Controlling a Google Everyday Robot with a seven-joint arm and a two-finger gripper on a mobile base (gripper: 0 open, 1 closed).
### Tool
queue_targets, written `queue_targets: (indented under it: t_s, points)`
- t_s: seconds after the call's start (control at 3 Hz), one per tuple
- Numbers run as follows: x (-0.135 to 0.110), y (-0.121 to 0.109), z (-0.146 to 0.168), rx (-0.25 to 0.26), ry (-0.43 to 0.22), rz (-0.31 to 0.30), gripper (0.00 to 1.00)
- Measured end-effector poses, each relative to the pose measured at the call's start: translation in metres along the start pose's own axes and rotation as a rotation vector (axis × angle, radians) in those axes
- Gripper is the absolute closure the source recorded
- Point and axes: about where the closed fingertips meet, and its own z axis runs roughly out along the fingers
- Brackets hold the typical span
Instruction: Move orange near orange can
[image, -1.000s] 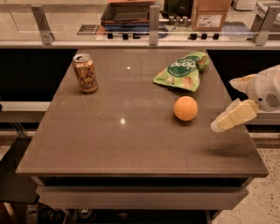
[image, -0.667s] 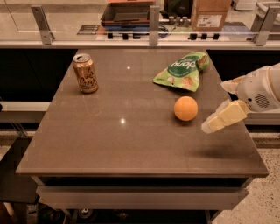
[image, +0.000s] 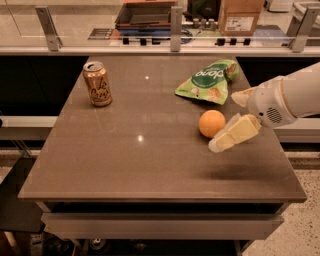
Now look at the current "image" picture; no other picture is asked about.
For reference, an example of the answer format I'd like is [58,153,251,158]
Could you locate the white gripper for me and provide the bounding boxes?
[208,76,297,153]

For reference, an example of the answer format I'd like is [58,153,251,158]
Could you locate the orange fruit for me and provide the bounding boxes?
[198,110,226,138]

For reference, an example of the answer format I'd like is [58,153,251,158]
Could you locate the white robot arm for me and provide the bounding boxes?
[208,63,320,153]

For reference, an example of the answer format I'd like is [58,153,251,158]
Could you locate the orange soda can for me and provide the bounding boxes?
[82,61,112,107]

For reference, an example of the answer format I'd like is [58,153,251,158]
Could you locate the green snack bag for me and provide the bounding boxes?
[175,59,239,105]

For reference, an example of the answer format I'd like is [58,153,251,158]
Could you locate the cardboard box with label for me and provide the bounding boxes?
[218,0,265,36]

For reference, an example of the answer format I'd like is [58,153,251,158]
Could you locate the open dark tray box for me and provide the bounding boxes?
[115,1,177,28]

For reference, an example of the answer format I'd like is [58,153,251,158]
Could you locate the grey table drawer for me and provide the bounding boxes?
[42,213,283,240]

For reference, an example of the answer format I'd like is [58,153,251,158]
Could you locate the right metal rail bracket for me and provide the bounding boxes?
[290,6,320,53]

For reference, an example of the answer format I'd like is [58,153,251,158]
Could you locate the metal rail bracket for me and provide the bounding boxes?
[290,6,320,53]
[170,6,182,52]
[35,6,62,52]

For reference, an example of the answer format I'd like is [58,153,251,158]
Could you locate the middle metal rail bracket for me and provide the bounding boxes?
[170,6,182,52]

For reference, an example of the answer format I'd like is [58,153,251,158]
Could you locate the left metal rail bracket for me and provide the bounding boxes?
[35,6,62,52]

